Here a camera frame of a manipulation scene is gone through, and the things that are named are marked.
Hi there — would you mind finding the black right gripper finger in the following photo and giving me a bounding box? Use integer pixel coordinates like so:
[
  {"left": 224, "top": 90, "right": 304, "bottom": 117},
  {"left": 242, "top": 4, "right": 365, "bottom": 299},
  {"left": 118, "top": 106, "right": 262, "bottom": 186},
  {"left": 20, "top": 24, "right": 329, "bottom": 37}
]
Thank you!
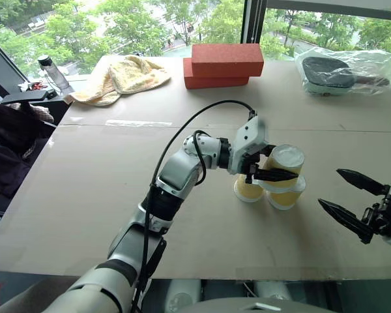
[
  {"left": 336, "top": 168, "right": 391, "bottom": 197},
  {"left": 317, "top": 198, "right": 376, "bottom": 245}
]

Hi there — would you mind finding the yellow white paper cup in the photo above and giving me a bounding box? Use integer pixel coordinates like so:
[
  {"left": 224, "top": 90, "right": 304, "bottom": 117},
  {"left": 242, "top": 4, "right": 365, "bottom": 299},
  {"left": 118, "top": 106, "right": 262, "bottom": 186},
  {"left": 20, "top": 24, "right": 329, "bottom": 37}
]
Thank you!
[
  {"left": 233, "top": 174, "right": 266, "bottom": 203},
  {"left": 262, "top": 144, "right": 306, "bottom": 189},
  {"left": 266, "top": 175, "right": 307, "bottom": 211}
]

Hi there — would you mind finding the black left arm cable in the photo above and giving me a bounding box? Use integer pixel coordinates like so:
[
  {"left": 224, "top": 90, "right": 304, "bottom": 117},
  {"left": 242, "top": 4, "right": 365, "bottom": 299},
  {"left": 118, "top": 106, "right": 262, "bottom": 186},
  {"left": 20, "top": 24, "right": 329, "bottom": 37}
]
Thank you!
[{"left": 130, "top": 100, "right": 258, "bottom": 313}]

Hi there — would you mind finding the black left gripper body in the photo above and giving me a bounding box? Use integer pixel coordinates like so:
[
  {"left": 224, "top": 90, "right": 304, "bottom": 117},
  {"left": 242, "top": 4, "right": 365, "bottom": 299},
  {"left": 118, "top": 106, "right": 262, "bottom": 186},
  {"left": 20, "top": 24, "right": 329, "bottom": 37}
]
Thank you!
[{"left": 240, "top": 149, "right": 265, "bottom": 184}]

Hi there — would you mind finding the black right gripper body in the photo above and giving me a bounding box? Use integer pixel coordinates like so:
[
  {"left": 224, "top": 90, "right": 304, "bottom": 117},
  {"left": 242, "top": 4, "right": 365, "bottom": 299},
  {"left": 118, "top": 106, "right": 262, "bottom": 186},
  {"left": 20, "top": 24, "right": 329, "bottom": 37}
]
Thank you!
[{"left": 361, "top": 192, "right": 391, "bottom": 239}]

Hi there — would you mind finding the white rounded robot leg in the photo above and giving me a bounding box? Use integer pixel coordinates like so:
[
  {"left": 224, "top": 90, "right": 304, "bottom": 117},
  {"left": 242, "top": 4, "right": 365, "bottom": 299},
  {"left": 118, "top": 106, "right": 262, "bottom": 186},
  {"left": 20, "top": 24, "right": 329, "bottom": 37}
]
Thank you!
[
  {"left": 253, "top": 280, "right": 294, "bottom": 301},
  {"left": 165, "top": 278, "right": 202, "bottom": 313}
]

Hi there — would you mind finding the black flat box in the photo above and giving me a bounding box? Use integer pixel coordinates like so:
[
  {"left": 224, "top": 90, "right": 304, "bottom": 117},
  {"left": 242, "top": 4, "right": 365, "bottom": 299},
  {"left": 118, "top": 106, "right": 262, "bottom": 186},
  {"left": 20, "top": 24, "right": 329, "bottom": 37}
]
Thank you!
[{"left": 0, "top": 89, "right": 58, "bottom": 105}]

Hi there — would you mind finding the black table tennis paddle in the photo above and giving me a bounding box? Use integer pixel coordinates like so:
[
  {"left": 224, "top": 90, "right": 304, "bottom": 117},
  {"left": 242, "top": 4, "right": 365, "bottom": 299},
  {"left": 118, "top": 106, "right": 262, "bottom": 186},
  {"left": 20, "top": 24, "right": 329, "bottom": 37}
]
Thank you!
[{"left": 301, "top": 56, "right": 391, "bottom": 90}]

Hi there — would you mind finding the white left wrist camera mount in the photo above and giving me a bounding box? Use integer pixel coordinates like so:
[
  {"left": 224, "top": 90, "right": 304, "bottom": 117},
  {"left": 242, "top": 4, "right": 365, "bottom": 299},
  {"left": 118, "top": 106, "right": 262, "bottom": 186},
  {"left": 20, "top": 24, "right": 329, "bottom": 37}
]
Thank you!
[{"left": 228, "top": 115, "right": 270, "bottom": 175}]

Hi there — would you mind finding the pale yellow towel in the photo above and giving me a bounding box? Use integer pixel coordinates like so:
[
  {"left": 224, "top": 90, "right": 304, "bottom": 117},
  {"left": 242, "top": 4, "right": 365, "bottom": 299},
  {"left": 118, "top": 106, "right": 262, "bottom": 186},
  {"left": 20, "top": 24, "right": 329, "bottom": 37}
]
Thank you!
[{"left": 63, "top": 54, "right": 172, "bottom": 107}]

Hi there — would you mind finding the grey robot torso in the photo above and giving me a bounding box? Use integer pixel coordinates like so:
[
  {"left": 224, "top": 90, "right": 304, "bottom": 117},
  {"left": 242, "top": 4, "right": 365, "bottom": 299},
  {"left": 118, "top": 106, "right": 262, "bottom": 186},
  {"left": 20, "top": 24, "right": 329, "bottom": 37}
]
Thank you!
[{"left": 177, "top": 296, "right": 317, "bottom": 313}]

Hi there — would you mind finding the red brick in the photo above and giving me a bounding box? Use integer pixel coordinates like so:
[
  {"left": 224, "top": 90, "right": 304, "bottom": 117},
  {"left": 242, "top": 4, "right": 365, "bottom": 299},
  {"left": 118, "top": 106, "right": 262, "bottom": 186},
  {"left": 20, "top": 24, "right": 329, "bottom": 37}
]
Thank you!
[
  {"left": 182, "top": 57, "right": 250, "bottom": 90},
  {"left": 191, "top": 43, "right": 265, "bottom": 79}
]

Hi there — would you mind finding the dark jacket on chair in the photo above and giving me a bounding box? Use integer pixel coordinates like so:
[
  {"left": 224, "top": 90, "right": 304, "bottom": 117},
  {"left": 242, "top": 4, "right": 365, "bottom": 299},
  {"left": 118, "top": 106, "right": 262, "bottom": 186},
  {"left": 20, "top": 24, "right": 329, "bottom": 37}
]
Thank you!
[{"left": 0, "top": 99, "right": 58, "bottom": 213}]

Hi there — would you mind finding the black window frame post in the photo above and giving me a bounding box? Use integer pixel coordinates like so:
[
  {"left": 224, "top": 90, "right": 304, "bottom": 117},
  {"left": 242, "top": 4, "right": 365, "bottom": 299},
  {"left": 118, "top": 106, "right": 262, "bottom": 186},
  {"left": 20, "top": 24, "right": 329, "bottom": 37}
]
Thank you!
[{"left": 240, "top": 0, "right": 268, "bottom": 45}]

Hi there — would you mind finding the clear water bottle black cap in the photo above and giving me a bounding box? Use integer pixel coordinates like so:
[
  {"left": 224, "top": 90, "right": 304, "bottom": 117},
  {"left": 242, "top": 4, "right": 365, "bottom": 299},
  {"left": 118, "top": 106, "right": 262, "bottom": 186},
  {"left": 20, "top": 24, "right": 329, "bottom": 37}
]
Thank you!
[{"left": 36, "top": 54, "right": 71, "bottom": 91}]

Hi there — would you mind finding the clear plastic bag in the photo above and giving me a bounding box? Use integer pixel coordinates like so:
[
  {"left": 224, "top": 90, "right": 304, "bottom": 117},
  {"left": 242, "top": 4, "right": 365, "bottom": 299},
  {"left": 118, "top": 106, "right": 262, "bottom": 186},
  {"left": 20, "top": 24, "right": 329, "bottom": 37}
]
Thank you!
[{"left": 295, "top": 46, "right": 391, "bottom": 98}]

